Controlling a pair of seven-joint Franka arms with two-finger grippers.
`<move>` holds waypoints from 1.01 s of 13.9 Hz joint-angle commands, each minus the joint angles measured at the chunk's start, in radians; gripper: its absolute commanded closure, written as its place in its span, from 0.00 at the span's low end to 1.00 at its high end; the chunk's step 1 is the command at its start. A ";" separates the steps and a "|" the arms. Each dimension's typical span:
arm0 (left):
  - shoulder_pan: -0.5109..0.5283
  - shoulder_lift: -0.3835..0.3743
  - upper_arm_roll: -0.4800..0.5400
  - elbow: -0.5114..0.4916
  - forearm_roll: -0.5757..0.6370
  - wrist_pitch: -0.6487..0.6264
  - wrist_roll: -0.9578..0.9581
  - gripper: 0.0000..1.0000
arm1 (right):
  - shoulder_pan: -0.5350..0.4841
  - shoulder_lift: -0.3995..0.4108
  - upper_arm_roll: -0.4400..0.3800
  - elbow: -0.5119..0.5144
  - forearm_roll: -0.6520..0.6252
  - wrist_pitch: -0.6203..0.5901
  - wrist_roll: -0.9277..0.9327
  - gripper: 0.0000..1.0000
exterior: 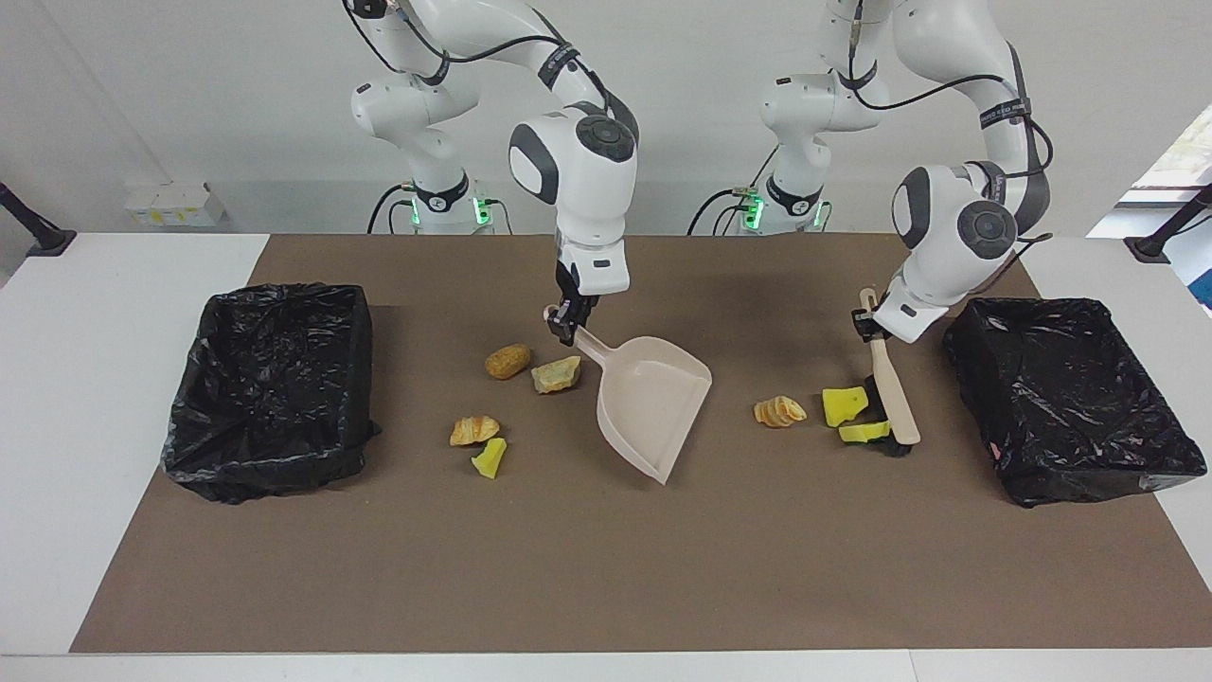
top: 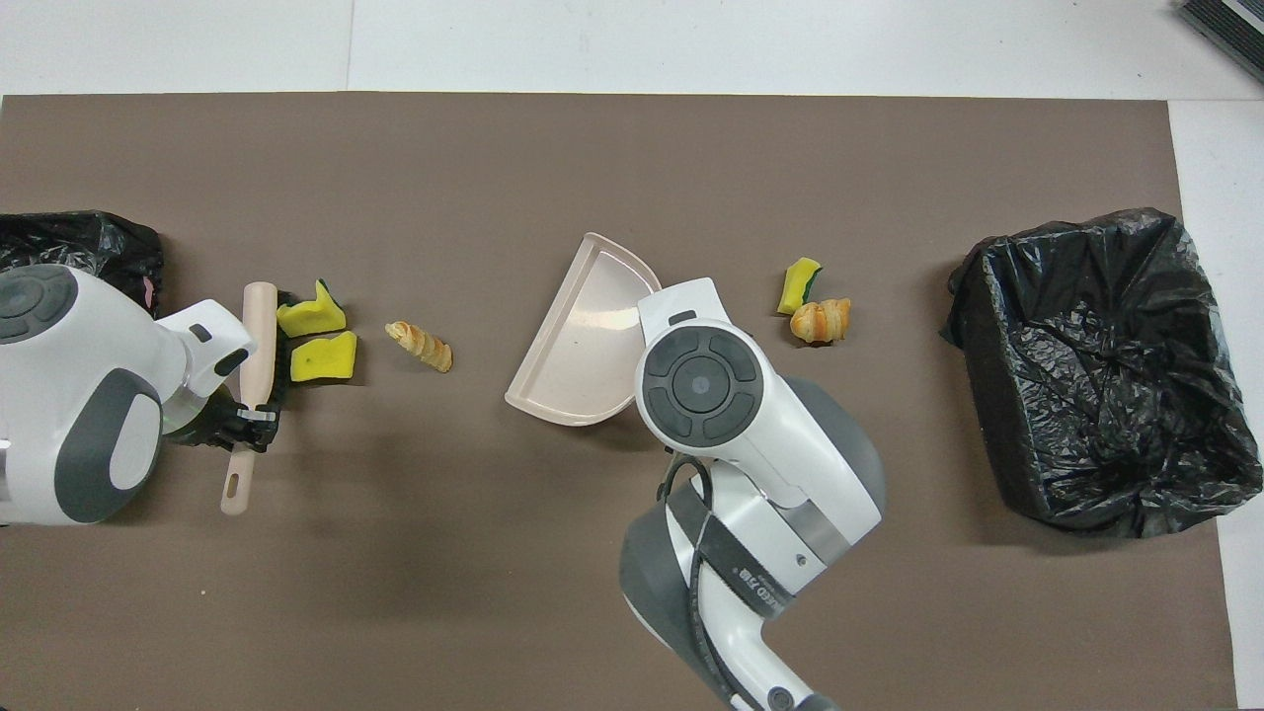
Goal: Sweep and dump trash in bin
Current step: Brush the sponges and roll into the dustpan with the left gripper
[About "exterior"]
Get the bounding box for pale torn bread chunk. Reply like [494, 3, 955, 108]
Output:
[530, 355, 582, 395]

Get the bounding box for brown oval bread roll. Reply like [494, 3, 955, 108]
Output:
[485, 344, 532, 381]

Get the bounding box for beige hand brush black bristles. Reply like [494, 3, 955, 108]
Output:
[857, 287, 921, 458]

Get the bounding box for beige plastic dustpan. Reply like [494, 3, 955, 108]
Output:
[544, 305, 713, 486]

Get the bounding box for striped shell-shaped pastry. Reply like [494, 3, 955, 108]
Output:
[754, 395, 808, 429]

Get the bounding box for golden croissant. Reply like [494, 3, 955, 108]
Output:
[449, 415, 501, 448]

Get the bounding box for bin lined with black bag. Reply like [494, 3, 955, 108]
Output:
[942, 296, 1208, 509]
[161, 282, 382, 505]

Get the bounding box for brown table mat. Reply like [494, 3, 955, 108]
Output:
[69, 234, 1212, 655]

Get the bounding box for black clamp stand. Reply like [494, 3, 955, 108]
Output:
[1124, 185, 1212, 264]
[0, 182, 77, 259]

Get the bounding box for black base power cable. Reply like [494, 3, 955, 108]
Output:
[688, 188, 758, 236]
[367, 183, 418, 235]

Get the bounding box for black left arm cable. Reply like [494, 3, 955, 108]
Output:
[846, 14, 1055, 280]

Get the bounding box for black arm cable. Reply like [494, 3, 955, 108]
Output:
[343, 0, 612, 110]
[846, 14, 1055, 280]

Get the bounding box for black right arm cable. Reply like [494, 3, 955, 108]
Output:
[343, 0, 612, 110]

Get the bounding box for white wall power box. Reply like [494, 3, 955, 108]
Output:
[125, 182, 228, 228]

